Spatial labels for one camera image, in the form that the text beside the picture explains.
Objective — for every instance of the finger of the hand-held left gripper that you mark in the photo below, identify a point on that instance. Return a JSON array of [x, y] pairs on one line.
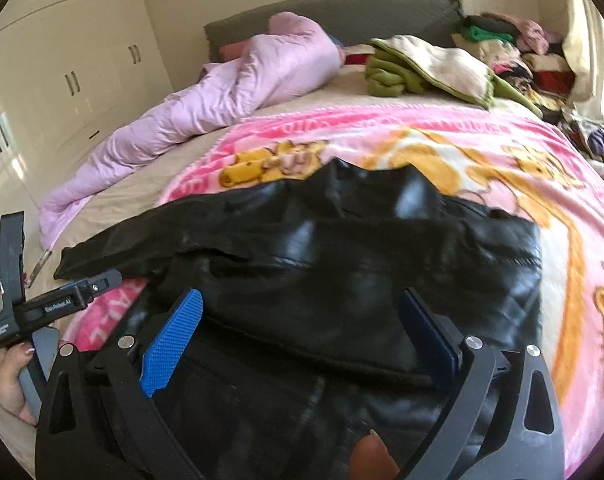
[[12, 260], [104, 281]]

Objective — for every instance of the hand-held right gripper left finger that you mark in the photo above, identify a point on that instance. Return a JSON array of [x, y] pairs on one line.
[[172, 345]]

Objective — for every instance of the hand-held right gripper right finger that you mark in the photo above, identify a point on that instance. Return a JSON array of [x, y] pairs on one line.
[[431, 340]]

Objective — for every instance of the black leather jacket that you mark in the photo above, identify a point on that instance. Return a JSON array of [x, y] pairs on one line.
[[307, 270]]

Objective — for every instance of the person's left forearm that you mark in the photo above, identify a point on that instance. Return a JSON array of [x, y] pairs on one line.
[[7, 432]]

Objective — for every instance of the pile of mixed clothes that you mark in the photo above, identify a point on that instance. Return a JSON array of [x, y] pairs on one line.
[[506, 55]]

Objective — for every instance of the person's left hand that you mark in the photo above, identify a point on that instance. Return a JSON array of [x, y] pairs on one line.
[[7, 375]]

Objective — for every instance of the pink printed blanket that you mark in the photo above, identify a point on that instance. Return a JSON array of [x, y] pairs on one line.
[[481, 160]]

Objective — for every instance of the white wardrobe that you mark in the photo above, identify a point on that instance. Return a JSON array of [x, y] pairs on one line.
[[57, 60]]

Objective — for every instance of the purple patterned cloth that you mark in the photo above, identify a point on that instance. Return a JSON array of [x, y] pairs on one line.
[[601, 140]]

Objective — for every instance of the light pink quilt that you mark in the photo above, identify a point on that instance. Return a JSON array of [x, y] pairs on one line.
[[262, 70]]

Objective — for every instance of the pink pillow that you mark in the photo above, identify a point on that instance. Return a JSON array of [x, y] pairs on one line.
[[234, 50]]

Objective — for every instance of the green and cream blanket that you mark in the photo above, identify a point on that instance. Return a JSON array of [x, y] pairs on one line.
[[446, 67]]

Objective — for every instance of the grey bed headboard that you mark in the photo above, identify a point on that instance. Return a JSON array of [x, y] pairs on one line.
[[371, 15]]

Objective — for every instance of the cream curtain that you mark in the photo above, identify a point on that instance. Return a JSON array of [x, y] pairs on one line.
[[589, 35]]

